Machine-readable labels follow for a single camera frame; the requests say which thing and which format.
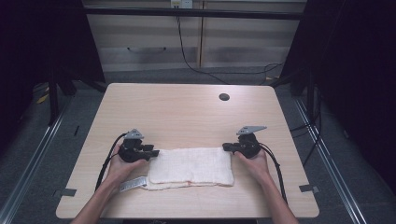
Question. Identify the person's left hand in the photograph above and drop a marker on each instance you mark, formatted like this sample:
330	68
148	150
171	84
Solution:
120	171

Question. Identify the round black table grommet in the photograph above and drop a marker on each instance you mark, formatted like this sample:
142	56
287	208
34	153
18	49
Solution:
224	96

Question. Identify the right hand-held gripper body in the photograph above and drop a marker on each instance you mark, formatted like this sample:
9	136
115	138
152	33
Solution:
250	146

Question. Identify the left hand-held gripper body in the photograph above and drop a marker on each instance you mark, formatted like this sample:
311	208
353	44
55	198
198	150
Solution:
132	152

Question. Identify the black curtain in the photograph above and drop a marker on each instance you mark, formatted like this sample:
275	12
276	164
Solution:
355	77
37	46

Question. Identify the grey tape strip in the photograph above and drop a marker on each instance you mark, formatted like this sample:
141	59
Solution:
68	192
308	188

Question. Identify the white cabinet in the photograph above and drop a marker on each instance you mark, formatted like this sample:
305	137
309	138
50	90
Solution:
149	34

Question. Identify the black horizontal frame bar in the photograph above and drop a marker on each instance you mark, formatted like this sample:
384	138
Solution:
193	13

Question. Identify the person's right hand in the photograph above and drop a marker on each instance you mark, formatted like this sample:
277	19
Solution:
257	166

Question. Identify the black metal stand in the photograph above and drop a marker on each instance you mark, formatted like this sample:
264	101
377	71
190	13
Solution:
53	99

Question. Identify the metal floor rail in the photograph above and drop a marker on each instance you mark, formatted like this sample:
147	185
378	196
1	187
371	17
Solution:
34	161
330	161

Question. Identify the white towel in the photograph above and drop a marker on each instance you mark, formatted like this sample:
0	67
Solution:
193	168

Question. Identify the white wall outlet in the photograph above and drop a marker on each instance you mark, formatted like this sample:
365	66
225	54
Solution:
181	3

